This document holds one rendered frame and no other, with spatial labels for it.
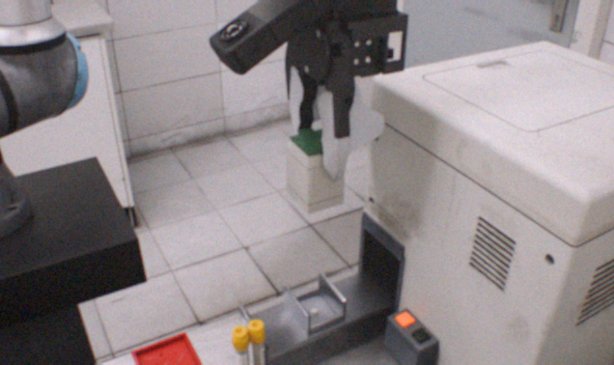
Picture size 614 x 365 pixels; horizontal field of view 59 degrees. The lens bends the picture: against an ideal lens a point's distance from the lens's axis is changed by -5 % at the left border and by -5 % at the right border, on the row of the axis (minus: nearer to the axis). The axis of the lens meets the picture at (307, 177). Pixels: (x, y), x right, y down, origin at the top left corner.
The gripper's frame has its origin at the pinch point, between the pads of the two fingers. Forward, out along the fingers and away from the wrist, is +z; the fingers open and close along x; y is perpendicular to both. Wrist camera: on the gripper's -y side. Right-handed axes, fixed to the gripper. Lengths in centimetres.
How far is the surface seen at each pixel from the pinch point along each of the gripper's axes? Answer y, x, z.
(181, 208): 24, 163, 112
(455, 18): 132, 124, 33
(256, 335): -9.5, -5.8, 14.2
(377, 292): 8.6, -0.6, 20.7
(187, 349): -14.1, 4.9, 24.5
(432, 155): 9.3, -6.1, -0.6
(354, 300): 5.3, -0.6, 20.6
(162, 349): -16.8, 6.2, 24.5
